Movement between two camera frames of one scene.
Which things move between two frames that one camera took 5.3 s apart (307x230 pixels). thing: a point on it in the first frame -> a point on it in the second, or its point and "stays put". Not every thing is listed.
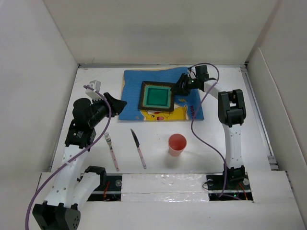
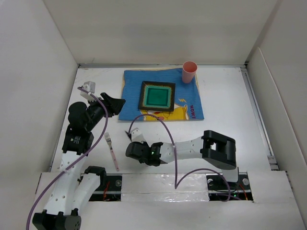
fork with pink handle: [107, 137] stays put
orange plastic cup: [177, 143] -> [189, 69]
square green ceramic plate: [157, 96] stays put
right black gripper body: [193, 83] -> [144, 143]
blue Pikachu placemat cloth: [185, 107] stays put
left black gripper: [116, 105] stays put
